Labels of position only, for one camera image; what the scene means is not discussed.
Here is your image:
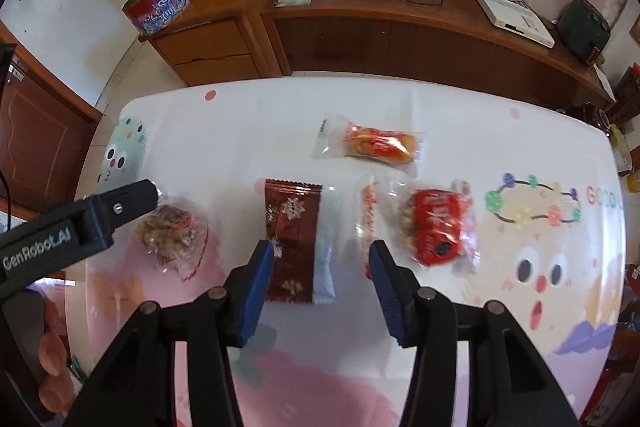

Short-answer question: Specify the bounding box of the wooden drawer cabinet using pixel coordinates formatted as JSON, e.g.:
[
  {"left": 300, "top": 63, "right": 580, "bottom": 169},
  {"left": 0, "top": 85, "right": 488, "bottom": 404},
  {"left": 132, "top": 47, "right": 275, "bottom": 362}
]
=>
[{"left": 137, "top": 0, "right": 293, "bottom": 88}]

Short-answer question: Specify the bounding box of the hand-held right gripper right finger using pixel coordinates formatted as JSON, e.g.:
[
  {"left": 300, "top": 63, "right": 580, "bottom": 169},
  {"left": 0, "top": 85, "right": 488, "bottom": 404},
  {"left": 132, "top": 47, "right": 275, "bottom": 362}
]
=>
[{"left": 369, "top": 239, "right": 583, "bottom": 427}]

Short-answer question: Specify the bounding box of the white set-top box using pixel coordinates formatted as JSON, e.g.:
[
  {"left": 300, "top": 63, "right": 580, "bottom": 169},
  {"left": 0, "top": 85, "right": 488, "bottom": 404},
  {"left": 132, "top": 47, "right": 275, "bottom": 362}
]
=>
[{"left": 474, "top": 0, "right": 557, "bottom": 50}]

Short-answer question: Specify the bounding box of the long wooden sideboard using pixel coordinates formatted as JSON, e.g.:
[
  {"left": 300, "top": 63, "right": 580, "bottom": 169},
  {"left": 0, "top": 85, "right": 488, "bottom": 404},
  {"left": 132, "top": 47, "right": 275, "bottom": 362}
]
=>
[{"left": 260, "top": 0, "right": 618, "bottom": 112}]

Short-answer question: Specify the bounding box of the wooden door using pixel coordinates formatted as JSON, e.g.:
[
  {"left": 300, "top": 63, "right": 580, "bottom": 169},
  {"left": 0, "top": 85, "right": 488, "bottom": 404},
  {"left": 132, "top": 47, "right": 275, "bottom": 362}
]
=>
[{"left": 0, "top": 22, "right": 103, "bottom": 212}]

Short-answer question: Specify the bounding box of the clear orange cake packet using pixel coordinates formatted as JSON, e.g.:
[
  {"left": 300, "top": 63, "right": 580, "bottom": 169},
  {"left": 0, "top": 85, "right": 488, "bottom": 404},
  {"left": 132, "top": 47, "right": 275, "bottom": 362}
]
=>
[{"left": 311, "top": 113, "right": 427, "bottom": 178}]

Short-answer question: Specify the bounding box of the person's left hand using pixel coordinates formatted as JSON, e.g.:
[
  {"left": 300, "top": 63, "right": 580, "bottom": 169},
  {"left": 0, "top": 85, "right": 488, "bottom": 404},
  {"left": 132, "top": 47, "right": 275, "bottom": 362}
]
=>
[{"left": 37, "top": 294, "right": 78, "bottom": 419}]

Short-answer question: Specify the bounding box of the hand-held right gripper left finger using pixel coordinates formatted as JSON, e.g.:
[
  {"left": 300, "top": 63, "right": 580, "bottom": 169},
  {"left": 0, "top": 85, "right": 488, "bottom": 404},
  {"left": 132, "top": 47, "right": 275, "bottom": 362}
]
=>
[{"left": 62, "top": 239, "right": 275, "bottom": 427}]

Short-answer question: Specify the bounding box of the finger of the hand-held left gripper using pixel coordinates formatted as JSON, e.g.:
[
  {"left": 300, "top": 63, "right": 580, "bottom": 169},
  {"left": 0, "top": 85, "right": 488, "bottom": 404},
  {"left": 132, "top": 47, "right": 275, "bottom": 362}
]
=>
[{"left": 92, "top": 179, "right": 160, "bottom": 245}]

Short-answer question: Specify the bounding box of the dark red snack packet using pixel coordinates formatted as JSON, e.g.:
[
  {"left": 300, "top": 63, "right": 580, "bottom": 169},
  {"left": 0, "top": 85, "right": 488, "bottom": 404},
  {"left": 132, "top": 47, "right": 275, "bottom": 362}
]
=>
[{"left": 254, "top": 178, "right": 337, "bottom": 306}]

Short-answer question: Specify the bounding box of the clear nut cracker packet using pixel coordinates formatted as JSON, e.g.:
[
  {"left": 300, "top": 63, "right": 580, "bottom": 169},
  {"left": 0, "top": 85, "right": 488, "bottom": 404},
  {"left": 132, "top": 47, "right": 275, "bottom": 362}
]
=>
[{"left": 134, "top": 202, "right": 210, "bottom": 283}]

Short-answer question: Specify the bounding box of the red blue tin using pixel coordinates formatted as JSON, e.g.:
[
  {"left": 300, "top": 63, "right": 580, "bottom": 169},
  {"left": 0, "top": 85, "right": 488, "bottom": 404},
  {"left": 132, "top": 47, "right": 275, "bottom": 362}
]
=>
[{"left": 122, "top": 0, "right": 192, "bottom": 35}]

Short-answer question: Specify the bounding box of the narrow orange white packet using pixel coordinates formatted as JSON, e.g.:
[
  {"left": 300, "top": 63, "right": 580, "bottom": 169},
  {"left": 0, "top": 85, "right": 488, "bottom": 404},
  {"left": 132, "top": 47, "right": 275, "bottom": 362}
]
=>
[{"left": 356, "top": 176, "right": 383, "bottom": 280}]

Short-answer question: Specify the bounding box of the bright red snack packet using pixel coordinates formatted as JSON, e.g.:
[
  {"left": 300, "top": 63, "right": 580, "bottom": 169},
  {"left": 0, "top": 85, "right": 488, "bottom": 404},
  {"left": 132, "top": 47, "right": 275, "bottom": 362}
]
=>
[{"left": 399, "top": 179, "right": 482, "bottom": 278}]

